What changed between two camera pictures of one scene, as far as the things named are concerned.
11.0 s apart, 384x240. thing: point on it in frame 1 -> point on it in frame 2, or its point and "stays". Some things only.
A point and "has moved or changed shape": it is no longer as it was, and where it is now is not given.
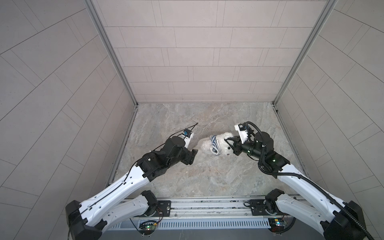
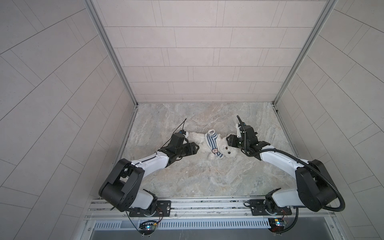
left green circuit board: (147, 227) stays
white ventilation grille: (200, 223) stays
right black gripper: (237, 145) -> (232, 139)
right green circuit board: (276, 224) stays
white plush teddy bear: (224, 148) has moved or changed shape
